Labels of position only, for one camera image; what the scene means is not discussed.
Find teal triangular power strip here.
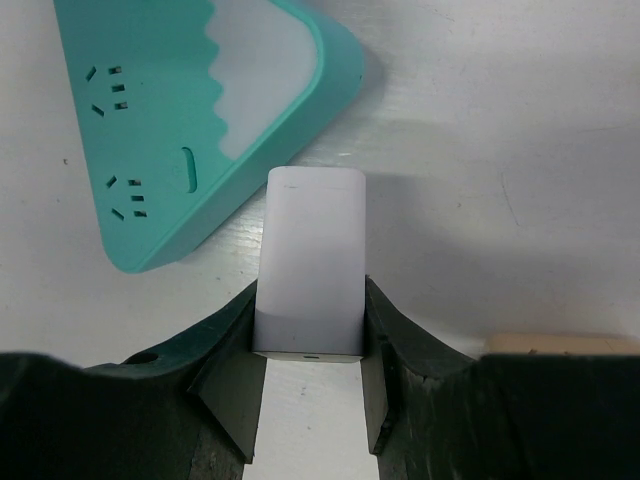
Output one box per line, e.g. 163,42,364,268
55,1,365,273

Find white plug adapter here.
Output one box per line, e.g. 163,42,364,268
252,166,366,363

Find beige plug adapter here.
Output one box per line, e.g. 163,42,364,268
485,333,639,356

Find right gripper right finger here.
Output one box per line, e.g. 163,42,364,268
362,281,639,479

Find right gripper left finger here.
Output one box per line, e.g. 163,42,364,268
1,286,265,479

